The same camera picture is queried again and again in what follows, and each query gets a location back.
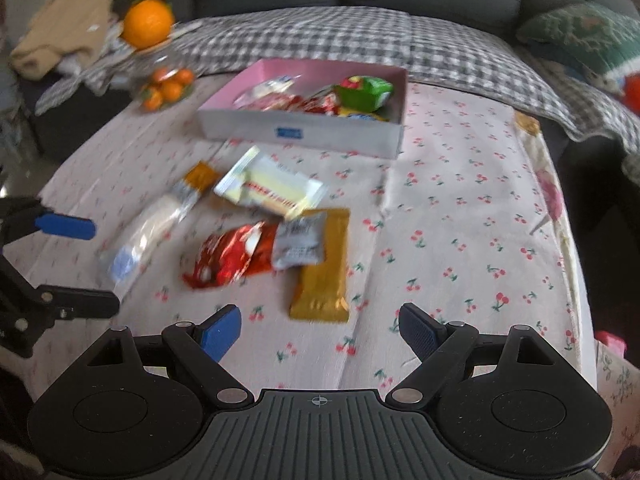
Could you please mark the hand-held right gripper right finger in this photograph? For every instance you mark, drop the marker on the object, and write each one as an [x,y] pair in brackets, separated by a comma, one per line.
[420,332]

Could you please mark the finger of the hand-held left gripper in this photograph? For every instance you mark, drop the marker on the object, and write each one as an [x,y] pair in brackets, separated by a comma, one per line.
[65,226]
[85,304]

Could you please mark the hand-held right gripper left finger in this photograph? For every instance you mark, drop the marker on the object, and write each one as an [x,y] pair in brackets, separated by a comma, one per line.
[222,332]

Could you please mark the red snack packet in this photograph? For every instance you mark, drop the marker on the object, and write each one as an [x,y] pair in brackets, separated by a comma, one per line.
[225,257]
[322,104]

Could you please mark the clear bread packet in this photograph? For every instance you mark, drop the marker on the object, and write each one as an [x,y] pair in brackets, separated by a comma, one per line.
[150,227]

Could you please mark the gold snack bar packet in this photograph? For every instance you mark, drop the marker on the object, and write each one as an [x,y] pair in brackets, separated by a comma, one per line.
[322,290]

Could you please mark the cream white snack packet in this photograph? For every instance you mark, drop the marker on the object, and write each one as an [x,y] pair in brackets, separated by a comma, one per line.
[270,190]

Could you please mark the pink and white cardboard box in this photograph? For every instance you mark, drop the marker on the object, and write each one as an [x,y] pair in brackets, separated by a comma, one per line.
[340,135]

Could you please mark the yellow snack packet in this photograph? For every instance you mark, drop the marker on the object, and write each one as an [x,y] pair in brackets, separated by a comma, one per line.
[362,116]

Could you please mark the pink snack packet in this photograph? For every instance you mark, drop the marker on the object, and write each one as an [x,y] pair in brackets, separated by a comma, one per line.
[272,104]

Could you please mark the green snack packet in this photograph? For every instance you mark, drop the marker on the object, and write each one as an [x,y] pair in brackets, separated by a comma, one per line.
[365,92]

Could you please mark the white blue snack packet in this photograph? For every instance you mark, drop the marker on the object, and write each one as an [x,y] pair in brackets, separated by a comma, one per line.
[270,86]

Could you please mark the cherry print tablecloth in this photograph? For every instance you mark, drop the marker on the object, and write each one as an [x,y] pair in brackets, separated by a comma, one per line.
[450,235]

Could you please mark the pile of small tangerines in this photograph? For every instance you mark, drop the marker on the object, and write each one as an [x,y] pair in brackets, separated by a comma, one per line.
[170,89]

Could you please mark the floral print cloth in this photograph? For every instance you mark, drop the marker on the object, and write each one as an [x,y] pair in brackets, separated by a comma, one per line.
[550,195]

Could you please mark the pink object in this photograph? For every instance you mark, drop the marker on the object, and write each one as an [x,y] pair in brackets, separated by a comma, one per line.
[610,342]

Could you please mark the glass jar with oranges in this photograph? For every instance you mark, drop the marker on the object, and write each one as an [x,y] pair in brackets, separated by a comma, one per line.
[165,60]

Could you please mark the beige cloth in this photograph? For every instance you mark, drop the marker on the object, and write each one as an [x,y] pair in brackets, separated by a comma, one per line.
[65,25]

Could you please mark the floral print bag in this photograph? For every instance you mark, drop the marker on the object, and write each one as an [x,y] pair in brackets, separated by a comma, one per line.
[620,385]

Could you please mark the large orange citrus fruit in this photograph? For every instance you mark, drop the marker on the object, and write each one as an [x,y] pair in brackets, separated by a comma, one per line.
[147,24]

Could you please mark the grey checkered blanket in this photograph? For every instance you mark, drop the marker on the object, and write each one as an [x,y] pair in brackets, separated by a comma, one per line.
[325,35]

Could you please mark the white plush doll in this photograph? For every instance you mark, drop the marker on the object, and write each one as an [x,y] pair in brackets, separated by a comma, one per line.
[604,79]

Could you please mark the orange plush toy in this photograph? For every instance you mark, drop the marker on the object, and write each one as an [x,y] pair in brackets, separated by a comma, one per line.
[631,91]

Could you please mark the green embroidered pillow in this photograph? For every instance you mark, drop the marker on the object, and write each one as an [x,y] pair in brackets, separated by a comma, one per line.
[575,35]

